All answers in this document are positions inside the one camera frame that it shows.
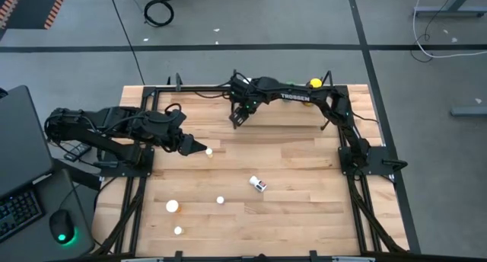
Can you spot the gray desk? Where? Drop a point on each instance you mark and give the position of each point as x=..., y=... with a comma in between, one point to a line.
x=38, y=250

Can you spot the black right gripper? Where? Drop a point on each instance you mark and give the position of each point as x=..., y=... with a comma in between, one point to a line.
x=245, y=94

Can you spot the gray table leg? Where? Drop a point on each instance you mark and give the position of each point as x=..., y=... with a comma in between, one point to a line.
x=449, y=11

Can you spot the pink pill vial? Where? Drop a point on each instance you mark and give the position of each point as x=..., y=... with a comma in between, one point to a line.
x=220, y=200

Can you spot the gray table foot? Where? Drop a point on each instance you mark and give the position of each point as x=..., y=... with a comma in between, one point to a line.
x=470, y=111

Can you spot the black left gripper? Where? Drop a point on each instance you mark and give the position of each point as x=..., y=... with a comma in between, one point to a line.
x=163, y=136

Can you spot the amber bottle yellow cap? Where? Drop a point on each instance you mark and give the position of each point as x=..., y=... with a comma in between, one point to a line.
x=316, y=83

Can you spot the black mat orange stripes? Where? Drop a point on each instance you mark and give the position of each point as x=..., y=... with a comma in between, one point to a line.
x=30, y=7

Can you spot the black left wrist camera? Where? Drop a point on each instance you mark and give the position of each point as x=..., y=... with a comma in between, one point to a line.
x=177, y=120

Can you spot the yellow-green pill vial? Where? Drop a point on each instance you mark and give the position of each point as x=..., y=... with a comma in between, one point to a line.
x=209, y=152

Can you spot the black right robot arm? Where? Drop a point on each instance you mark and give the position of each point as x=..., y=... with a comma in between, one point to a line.
x=296, y=96

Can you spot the dark laptop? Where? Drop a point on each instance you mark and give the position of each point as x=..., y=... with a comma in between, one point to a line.
x=19, y=140

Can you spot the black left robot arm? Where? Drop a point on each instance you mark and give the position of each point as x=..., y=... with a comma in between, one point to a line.
x=95, y=140

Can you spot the small white medicine bottle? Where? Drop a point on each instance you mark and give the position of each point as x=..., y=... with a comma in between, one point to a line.
x=258, y=184

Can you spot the black power adapter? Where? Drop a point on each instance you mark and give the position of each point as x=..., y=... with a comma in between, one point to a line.
x=78, y=151

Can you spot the black computer mouse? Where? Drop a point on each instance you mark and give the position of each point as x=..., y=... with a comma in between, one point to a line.
x=61, y=225

